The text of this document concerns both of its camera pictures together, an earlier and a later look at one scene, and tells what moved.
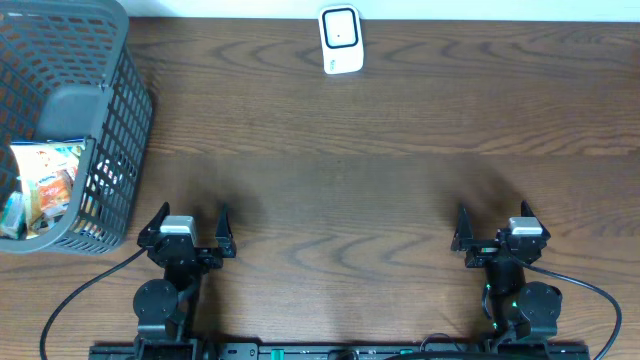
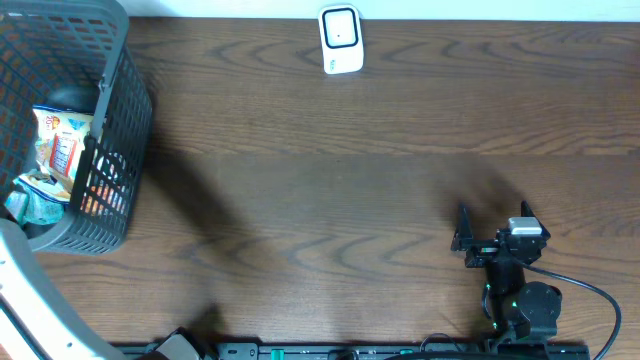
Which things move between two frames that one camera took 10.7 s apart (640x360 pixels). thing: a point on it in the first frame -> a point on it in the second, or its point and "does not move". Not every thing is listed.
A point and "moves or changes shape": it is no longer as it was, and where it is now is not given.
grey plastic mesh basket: x=70 y=70 does not move
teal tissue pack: x=14 y=223 moves or changes shape
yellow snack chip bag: x=50 y=173 -> x=60 y=138
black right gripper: x=483 y=250 does not move
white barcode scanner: x=341 y=39 does not move
